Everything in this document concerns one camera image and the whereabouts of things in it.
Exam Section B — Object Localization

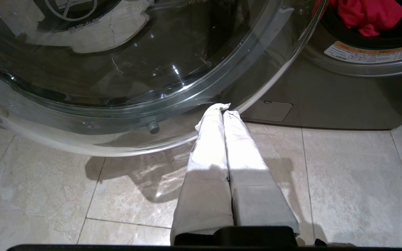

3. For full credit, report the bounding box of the grey front-load washer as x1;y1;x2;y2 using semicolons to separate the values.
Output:
222;0;402;130

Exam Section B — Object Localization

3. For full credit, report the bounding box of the red garment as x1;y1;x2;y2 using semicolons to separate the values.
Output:
313;0;402;37

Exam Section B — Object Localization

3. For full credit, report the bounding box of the glass washer door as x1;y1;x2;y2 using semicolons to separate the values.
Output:
0;0;328;157

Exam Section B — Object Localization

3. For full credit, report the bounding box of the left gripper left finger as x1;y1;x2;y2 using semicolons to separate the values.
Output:
170;103;234;245

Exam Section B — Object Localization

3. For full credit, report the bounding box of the washer filter access flap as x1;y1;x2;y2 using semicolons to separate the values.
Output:
240;100;293;123

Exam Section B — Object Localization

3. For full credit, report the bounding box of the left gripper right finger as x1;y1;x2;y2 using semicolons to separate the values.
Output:
223;110;300;235

